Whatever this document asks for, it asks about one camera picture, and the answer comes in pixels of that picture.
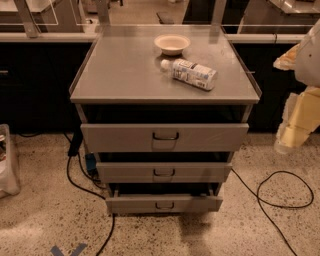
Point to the grey drawer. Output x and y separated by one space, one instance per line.
163 204
163 137
163 172

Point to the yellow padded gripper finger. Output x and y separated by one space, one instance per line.
287 60
301 117

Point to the white paper bowl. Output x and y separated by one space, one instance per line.
172 44

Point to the grey counter rail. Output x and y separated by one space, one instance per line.
127 33

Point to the plastic bottle with label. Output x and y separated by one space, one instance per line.
191 73

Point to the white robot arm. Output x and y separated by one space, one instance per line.
307 67

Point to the blue box behind cabinet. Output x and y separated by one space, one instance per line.
90 161

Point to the black power adapter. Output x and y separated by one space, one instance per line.
75 143

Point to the grey metal drawer cabinet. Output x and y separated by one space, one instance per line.
123 83

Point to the grey bottom drawer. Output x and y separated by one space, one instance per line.
163 204

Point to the grey middle drawer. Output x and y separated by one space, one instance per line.
163 172

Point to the clear plastic bin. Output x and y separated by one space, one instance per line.
9 164

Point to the grey top drawer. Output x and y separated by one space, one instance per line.
163 137

